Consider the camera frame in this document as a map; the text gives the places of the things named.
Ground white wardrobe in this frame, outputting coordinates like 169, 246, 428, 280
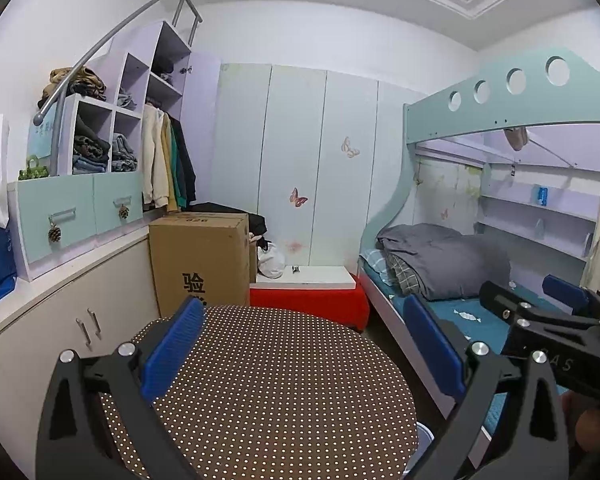
207, 62, 428, 268

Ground person's right hand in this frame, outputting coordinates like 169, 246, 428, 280
562, 390, 600, 461

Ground black hanging jacket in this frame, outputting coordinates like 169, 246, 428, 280
172, 117, 197, 206

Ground cream hanging jacket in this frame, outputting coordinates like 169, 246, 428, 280
141, 105, 173, 206

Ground green hanging garment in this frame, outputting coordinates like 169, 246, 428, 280
169, 120, 187, 208

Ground large cardboard box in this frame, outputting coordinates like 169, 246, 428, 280
148, 211, 252, 318

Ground dark folded clothes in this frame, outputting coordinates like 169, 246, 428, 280
72, 120, 112, 173

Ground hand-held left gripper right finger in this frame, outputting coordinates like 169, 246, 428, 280
404, 294, 571, 480

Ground grey metal handrail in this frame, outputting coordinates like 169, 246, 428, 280
32, 0, 203, 177

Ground teal bunk bed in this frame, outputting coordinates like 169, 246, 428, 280
357, 47, 600, 441

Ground red platform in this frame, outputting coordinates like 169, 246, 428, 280
250, 277, 371, 331

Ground brown polka dot tablecloth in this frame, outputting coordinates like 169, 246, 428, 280
100, 304, 426, 480

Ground grey folded clothes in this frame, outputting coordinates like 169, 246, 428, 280
111, 132, 138, 172

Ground white plastic bag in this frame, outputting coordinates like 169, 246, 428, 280
257, 242, 286, 280

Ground plaid pillow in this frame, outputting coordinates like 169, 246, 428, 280
386, 252, 426, 295

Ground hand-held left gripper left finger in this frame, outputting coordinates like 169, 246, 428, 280
36, 296, 206, 480

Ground yellow hanging garment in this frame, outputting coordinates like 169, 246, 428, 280
160, 112, 181, 211

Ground grey duvet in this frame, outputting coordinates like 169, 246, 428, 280
376, 223, 512, 302

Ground white step board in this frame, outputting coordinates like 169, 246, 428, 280
250, 266, 357, 290

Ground black clothing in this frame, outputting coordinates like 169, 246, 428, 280
185, 201, 268, 251

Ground pile of brown clothes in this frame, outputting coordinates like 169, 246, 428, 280
42, 66, 107, 102

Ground green plant ornament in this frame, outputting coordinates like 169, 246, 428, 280
19, 155, 50, 181

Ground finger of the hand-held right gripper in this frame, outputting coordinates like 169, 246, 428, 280
542, 274, 600, 319
480, 281, 547, 327

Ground teal printed bed sheet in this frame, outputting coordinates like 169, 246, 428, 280
358, 250, 581, 441

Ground white low cabinet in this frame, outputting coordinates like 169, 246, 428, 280
0, 225, 163, 480

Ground lilac stepped shelf cabinet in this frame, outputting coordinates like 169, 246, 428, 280
7, 20, 221, 281

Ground pale blue bucket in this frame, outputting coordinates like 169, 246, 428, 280
414, 421, 436, 461

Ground light blue board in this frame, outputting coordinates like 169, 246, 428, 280
27, 120, 56, 161

